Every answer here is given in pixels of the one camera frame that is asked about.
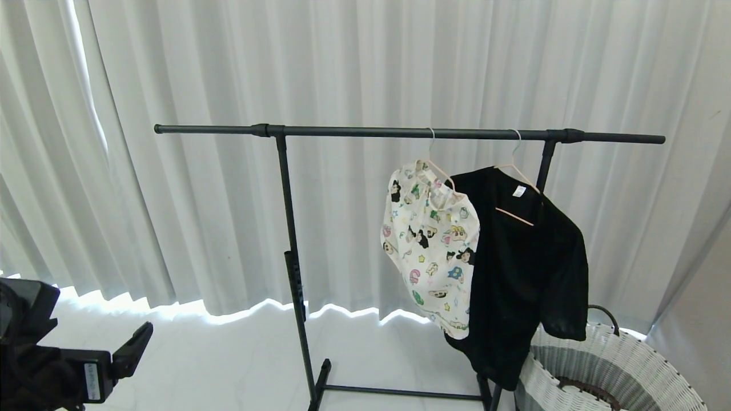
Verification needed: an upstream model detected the cream printed garment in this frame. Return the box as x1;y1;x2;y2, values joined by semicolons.
380;160;481;341

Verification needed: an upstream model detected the pink clothes hanger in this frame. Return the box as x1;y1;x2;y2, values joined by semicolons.
493;129;543;228
417;127;459;193

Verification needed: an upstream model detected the black garment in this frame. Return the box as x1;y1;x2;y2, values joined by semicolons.
444;166;589;392

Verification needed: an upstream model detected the black clothes rack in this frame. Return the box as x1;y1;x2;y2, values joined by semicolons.
154;123;666;411

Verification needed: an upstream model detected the white laundry basket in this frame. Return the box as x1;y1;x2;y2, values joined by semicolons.
514;304;709;411

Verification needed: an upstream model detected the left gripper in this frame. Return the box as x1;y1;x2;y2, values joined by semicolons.
60;321;154;405

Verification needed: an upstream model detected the white curtain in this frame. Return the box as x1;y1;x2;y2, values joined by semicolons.
0;0;731;335

